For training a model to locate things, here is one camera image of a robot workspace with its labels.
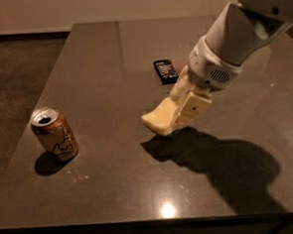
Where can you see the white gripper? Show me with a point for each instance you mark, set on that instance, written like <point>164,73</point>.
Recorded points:
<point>207,70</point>

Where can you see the yellow sponge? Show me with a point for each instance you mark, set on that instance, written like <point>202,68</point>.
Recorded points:
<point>161,119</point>

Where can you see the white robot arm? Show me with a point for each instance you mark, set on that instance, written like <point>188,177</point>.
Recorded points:
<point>241,29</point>

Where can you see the black rxbar chocolate bar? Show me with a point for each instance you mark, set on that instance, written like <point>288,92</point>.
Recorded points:
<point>165,70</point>

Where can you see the orange LaCroix soda can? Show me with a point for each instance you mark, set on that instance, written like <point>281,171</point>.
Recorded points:
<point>54,133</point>

